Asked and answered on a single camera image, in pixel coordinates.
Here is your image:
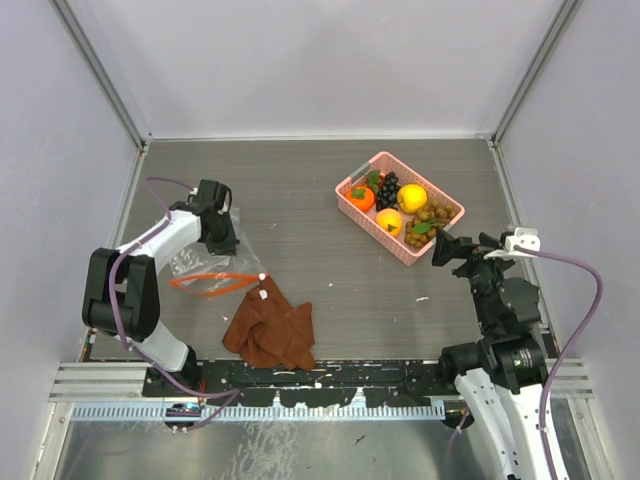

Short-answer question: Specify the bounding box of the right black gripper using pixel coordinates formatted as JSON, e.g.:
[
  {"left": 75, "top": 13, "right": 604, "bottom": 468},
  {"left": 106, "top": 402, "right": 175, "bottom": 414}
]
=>
[{"left": 431, "top": 226, "right": 519, "bottom": 330}]

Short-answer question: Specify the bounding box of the orange peach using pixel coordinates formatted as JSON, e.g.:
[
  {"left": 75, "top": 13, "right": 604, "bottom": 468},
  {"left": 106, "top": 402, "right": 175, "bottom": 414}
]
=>
[{"left": 376, "top": 208, "right": 404, "bottom": 237}]

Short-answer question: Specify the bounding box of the clear zip top bag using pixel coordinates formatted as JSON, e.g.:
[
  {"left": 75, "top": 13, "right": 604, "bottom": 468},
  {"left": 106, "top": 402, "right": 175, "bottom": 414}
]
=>
[{"left": 168, "top": 207, "right": 267, "bottom": 298}]

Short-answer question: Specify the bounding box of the orange persimmon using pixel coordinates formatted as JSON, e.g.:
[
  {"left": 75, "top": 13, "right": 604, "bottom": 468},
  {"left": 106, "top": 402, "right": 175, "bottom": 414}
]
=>
[{"left": 345, "top": 186, "right": 376, "bottom": 213}]

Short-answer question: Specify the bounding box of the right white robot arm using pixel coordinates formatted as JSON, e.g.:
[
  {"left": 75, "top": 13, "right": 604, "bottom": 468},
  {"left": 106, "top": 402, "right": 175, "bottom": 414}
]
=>
[{"left": 432, "top": 228, "right": 568, "bottom": 479}]

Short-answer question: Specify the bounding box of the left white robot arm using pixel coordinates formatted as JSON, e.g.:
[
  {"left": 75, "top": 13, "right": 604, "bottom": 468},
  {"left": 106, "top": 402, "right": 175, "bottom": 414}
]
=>
[{"left": 81, "top": 180, "right": 239, "bottom": 396}]

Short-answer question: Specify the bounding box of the brown longan bunch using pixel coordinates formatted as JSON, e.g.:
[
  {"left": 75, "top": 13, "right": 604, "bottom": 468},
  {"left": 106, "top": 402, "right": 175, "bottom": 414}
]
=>
[{"left": 404, "top": 200, "right": 458, "bottom": 249}]

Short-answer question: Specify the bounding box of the pink plastic basket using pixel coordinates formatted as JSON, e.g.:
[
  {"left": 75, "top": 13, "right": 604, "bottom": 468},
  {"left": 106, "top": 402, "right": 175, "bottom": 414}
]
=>
[{"left": 335, "top": 152, "right": 465, "bottom": 266}]

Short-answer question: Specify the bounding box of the yellow apple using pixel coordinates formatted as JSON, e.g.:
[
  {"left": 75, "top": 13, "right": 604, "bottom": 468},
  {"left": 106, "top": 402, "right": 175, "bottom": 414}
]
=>
[{"left": 397, "top": 184, "right": 428, "bottom": 214}]

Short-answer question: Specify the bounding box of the dark grape bunch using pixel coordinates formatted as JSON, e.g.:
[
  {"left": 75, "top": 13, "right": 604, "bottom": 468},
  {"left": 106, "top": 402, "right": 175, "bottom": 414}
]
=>
[{"left": 376, "top": 172, "right": 400, "bottom": 211}]

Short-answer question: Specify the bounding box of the brown cloth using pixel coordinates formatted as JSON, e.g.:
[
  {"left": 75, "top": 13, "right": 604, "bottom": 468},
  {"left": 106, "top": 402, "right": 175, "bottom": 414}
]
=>
[{"left": 223, "top": 275, "right": 315, "bottom": 371}]

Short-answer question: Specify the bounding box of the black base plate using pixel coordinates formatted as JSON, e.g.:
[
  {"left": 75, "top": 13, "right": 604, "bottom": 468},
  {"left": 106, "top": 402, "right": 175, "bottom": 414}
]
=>
[{"left": 142, "top": 358, "right": 499, "bottom": 409}]

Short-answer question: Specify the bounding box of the aluminium frame rail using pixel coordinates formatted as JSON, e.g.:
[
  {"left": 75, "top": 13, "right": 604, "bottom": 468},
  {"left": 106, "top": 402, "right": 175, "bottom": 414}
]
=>
[{"left": 48, "top": 357, "right": 594, "bottom": 401}]

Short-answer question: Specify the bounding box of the grey slotted cable duct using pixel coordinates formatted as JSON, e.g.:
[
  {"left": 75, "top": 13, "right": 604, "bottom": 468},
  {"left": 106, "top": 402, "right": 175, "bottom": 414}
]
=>
[{"left": 70, "top": 400, "right": 446, "bottom": 422}]

